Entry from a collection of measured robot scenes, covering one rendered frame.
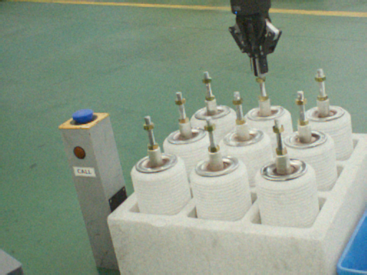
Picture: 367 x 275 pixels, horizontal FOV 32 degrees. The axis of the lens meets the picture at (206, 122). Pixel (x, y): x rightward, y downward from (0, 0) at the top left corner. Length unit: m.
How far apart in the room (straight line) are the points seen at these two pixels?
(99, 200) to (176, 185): 0.21
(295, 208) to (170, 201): 0.23
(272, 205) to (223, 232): 0.09
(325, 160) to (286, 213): 0.14
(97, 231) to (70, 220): 0.28
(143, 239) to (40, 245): 0.43
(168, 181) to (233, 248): 0.16
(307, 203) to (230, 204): 0.13
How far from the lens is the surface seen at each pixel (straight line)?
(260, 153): 1.12
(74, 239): 1.47
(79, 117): 1.20
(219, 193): 1.03
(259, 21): 1.17
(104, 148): 1.22
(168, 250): 1.09
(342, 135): 1.19
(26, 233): 1.56
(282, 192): 0.98
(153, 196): 1.09
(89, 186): 1.24
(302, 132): 1.09
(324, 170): 1.09
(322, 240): 0.96
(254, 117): 1.23
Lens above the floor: 0.69
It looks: 21 degrees down
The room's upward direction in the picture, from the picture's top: 10 degrees counter-clockwise
